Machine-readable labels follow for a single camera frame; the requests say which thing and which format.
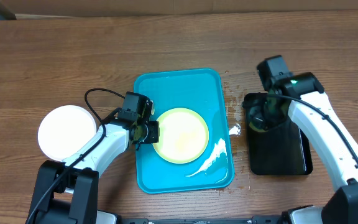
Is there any yellow-green sponge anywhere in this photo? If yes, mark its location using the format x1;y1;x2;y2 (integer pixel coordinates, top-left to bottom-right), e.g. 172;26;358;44
249;122;266;133

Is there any yellow-green plastic plate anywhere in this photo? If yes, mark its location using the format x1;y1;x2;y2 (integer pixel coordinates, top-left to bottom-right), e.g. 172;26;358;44
153;108;209;164

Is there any white plate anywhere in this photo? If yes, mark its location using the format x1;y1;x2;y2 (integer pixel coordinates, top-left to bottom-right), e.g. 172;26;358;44
37;105;97;161

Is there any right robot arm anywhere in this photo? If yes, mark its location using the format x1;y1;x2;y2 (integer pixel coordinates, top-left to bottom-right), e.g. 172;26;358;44
242;72;358;223

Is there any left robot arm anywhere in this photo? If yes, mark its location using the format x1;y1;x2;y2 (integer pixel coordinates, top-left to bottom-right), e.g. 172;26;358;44
26;104;158;223

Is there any black water tray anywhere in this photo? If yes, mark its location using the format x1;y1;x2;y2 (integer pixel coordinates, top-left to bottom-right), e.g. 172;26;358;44
242;93;313;175

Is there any teal plastic tray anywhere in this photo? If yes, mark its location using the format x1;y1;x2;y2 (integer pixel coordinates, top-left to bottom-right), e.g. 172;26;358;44
134;68;234;194

